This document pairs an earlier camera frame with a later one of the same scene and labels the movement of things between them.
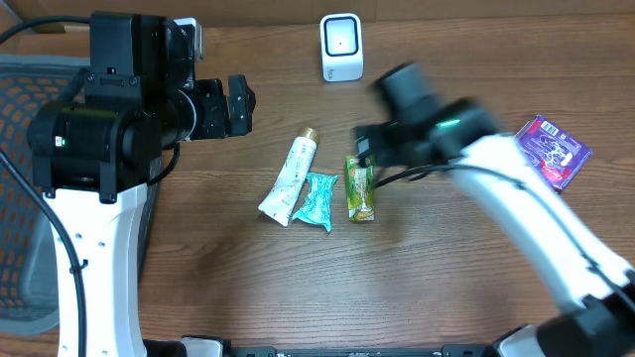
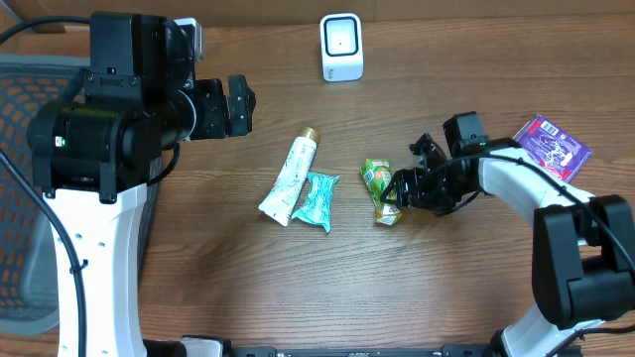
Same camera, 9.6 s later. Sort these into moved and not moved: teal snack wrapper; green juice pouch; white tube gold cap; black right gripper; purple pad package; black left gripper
Moved: green juice pouch; black right gripper
Not moved: white tube gold cap; teal snack wrapper; black left gripper; purple pad package
